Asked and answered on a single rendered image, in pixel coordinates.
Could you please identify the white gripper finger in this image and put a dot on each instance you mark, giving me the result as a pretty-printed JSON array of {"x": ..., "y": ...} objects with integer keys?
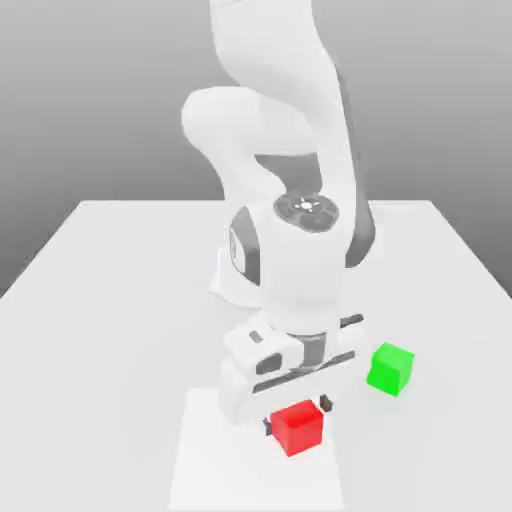
[
  {"x": 326, "y": 403},
  {"x": 267, "y": 427}
]

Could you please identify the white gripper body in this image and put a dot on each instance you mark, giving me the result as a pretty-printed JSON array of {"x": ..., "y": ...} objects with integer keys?
[{"x": 240, "y": 396}]

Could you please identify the small red cube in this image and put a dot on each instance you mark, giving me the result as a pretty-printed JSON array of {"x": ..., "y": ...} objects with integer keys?
[{"x": 298, "y": 430}]

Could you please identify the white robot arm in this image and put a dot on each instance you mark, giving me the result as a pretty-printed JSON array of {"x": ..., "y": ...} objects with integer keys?
[{"x": 296, "y": 264}]

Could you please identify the small green cube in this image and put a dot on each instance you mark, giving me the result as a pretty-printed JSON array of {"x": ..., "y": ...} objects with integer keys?
[{"x": 388, "y": 370}]

